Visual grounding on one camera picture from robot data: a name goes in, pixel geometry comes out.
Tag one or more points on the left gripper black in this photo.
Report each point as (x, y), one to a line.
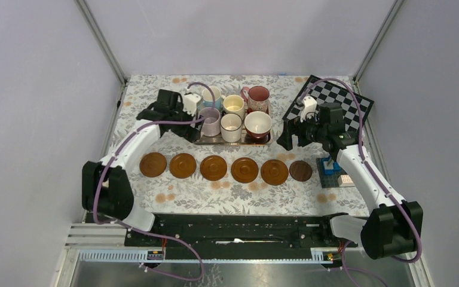
(189, 133)

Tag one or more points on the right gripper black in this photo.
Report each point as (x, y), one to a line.
(294, 127)

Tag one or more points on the brown wooden coaster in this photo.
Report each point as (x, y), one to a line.
(213, 168)
(153, 164)
(244, 170)
(182, 165)
(274, 172)

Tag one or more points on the dark walnut round coaster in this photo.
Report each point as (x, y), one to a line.
(300, 171)

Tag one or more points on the metal serving tray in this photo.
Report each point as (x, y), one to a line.
(245, 138)

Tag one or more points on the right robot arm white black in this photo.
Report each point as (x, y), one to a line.
(394, 225)

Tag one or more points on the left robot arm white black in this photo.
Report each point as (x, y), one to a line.
(106, 188)

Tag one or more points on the white cup on red saucer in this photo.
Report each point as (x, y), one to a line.
(258, 124)

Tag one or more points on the lilac mug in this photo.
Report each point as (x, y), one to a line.
(211, 124)

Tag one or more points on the light blue mug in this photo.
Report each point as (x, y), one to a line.
(212, 97)

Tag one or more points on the white ribbed mug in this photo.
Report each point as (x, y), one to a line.
(231, 128)

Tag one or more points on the pink mug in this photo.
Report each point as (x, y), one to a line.
(257, 98)

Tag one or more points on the floral tablecloth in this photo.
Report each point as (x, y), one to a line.
(167, 194)

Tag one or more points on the black white chessboard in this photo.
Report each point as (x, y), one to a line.
(326, 93)

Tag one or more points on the cream yellow mug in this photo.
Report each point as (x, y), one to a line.
(234, 104)

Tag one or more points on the blue toy brick stack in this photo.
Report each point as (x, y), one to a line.
(329, 166)

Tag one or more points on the dark grey brick baseplate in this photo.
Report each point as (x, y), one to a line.
(328, 181)

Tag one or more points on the white toy brick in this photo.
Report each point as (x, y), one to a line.
(345, 181)

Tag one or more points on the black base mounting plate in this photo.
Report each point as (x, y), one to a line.
(245, 236)

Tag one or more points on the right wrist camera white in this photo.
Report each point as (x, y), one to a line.
(309, 109)

